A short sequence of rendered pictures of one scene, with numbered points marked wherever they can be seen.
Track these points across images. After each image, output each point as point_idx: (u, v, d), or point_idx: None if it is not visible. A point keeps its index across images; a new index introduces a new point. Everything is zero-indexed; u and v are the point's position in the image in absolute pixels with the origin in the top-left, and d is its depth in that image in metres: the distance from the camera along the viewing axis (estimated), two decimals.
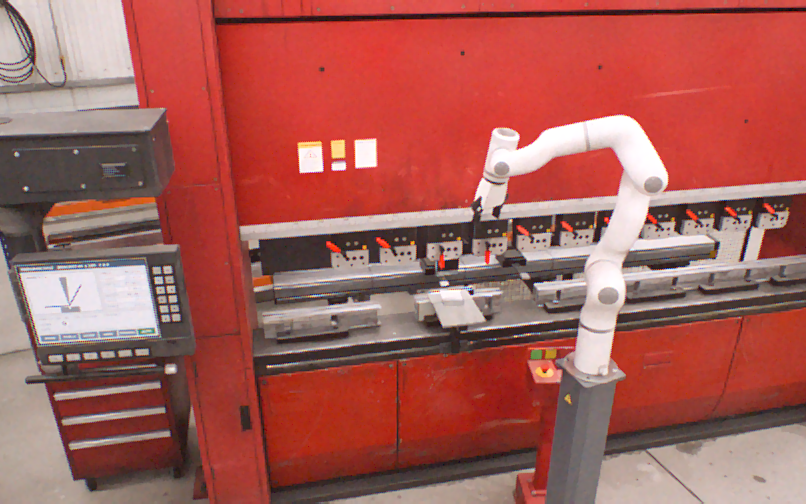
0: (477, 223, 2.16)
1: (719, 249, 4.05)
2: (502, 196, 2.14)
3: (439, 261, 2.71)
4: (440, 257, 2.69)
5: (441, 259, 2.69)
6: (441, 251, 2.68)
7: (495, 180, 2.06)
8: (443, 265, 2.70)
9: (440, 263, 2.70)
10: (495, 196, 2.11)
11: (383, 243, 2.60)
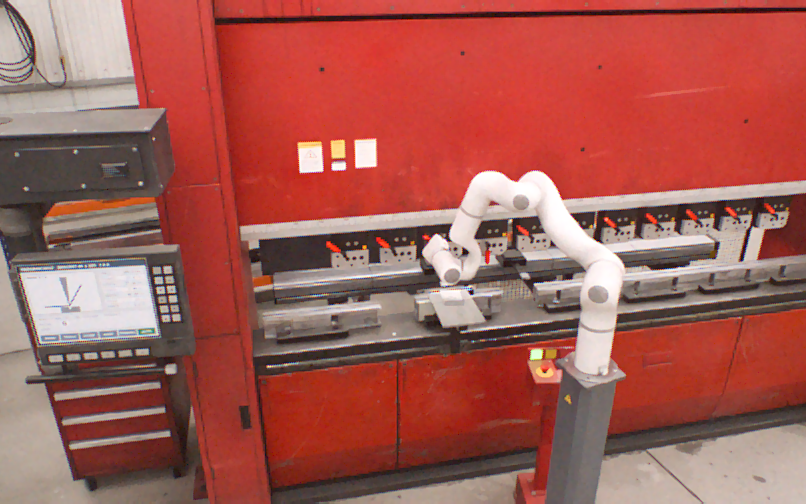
0: None
1: (719, 249, 4.05)
2: None
3: (430, 237, 2.65)
4: None
5: None
6: None
7: None
8: (426, 239, 2.63)
9: (429, 238, 2.64)
10: None
11: (383, 243, 2.60)
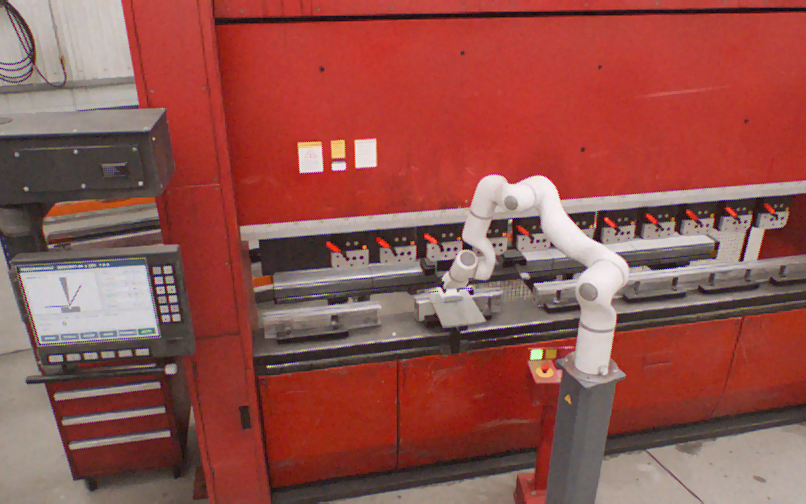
0: (443, 292, 2.80)
1: (719, 249, 4.05)
2: (463, 285, 2.71)
3: (430, 236, 2.65)
4: (435, 240, 2.65)
5: (434, 240, 2.64)
6: (440, 244, 2.66)
7: (453, 280, 2.63)
8: (427, 238, 2.63)
9: (430, 237, 2.64)
10: (455, 285, 2.70)
11: (383, 243, 2.60)
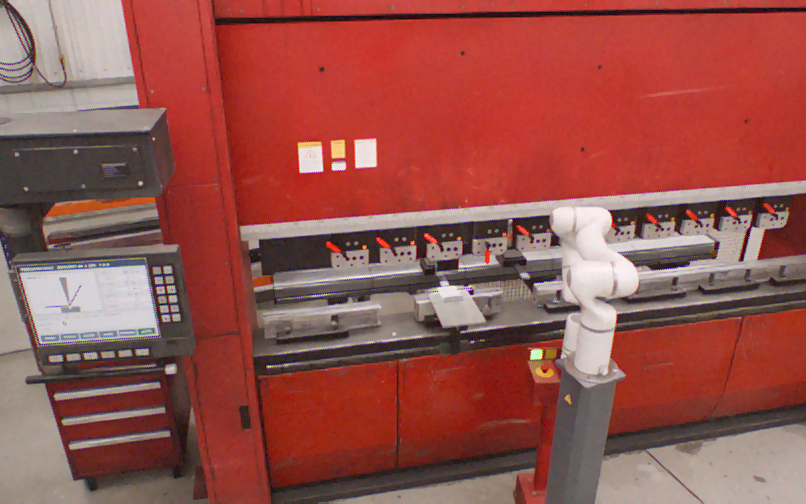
0: None
1: (719, 249, 4.05)
2: None
3: (430, 236, 2.65)
4: (435, 240, 2.65)
5: (434, 240, 2.64)
6: (440, 244, 2.66)
7: None
8: (427, 238, 2.63)
9: (430, 237, 2.64)
10: None
11: (383, 243, 2.60)
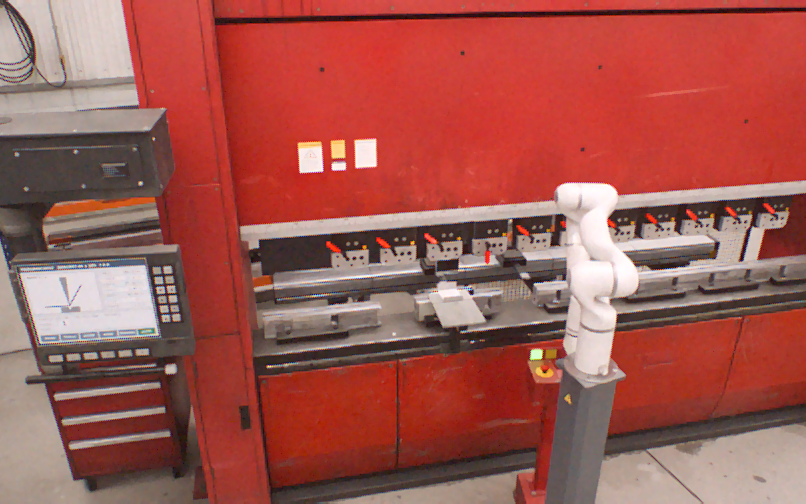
0: None
1: (719, 249, 4.05)
2: None
3: (430, 236, 2.65)
4: (435, 240, 2.65)
5: (434, 240, 2.64)
6: (440, 244, 2.66)
7: None
8: (427, 238, 2.63)
9: (430, 237, 2.64)
10: None
11: (383, 243, 2.60)
